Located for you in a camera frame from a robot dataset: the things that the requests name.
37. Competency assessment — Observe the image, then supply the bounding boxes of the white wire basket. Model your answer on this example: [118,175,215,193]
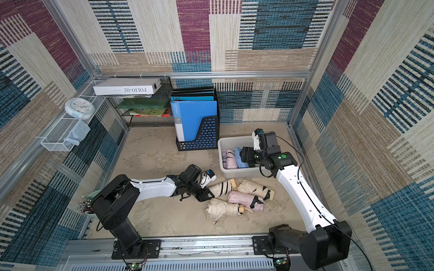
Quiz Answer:
[41,95,105,152]

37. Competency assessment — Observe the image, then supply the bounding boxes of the blue umbrella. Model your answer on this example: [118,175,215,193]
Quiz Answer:
[234,147,249,168]

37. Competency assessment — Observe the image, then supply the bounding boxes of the red book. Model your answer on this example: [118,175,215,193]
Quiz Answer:
[129,108,172,117]

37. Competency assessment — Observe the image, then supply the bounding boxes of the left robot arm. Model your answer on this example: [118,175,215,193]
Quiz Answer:
[90,164,217,260]

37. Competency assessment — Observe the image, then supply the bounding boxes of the black mesh file holder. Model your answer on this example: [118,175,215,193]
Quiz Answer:
[171,87,220,151]

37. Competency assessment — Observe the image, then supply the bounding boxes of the purple umbrella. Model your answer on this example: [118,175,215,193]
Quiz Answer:
[222,151,227,169]

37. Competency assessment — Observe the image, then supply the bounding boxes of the teal file folder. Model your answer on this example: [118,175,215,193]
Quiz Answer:
[170,96,215,102]

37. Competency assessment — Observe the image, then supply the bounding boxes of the white round clock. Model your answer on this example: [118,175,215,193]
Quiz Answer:
[64,98,95,120]

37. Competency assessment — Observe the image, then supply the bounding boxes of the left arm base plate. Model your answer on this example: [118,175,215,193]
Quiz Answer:
[111,239,162,260]

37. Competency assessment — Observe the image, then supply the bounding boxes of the mint green pen cup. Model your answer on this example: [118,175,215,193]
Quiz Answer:
[77,190,101,215]

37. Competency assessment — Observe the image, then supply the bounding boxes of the black wire shelf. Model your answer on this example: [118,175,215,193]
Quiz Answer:
[108,81,174,128]

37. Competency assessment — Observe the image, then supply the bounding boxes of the beige umbrella black stripes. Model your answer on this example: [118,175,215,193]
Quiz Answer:
[209,178,240,198]

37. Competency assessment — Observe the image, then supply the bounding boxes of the pale pink small umbrella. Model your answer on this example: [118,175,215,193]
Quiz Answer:
[226,149,238,169]

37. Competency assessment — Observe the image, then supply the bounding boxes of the beige umbrella front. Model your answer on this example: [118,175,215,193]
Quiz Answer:
[205,199,245,224]

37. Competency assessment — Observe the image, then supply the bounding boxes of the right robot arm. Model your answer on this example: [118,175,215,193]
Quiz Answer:
[241,128,352,271]

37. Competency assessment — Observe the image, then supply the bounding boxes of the pink umbrella black strap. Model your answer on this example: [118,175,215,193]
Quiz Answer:
[226,190,265,212]

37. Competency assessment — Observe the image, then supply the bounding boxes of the beige umbrella right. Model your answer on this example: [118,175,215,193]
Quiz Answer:
[237,180,275,200]

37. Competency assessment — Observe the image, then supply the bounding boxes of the blue clip file folder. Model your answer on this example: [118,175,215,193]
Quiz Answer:
[171,100,218,142]

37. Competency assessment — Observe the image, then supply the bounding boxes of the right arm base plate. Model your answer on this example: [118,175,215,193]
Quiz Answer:
[252,236,298,256]

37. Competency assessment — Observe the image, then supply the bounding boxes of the white folio box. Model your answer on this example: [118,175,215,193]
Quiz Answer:
[93,78,161,96]

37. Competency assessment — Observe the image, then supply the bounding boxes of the grey plastic storage box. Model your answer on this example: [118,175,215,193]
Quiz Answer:
[218,135,263,180]

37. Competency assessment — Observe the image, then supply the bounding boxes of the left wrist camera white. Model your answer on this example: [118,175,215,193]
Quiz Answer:
[199,169,217,188]

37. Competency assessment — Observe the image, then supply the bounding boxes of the light blue cloth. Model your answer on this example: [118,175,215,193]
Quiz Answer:
[64,120,90,147]

